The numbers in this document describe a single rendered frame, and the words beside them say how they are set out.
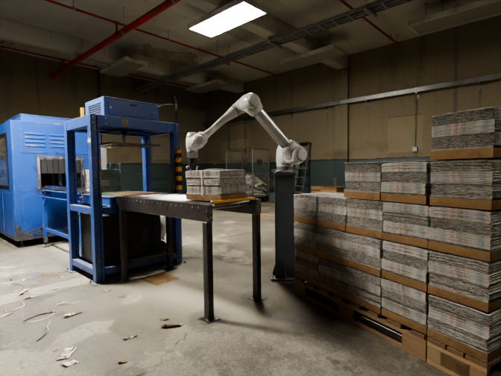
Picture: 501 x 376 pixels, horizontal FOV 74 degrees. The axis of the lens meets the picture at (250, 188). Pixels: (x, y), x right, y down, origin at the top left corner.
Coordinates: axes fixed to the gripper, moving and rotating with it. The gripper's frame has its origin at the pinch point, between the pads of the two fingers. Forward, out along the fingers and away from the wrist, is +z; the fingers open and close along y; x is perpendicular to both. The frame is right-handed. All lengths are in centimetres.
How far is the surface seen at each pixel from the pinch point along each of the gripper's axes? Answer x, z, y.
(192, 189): -17.7, 4.1, -14.1
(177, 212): -15.9, 20.7, -27.5
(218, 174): -45.6, -6.7, -12.8
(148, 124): 85, -57, 10
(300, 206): -72, 19, 51
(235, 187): -46.0, 3.1, 3.6
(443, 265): -181, 39, 15
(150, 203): 21.5, 16.2, -27.4
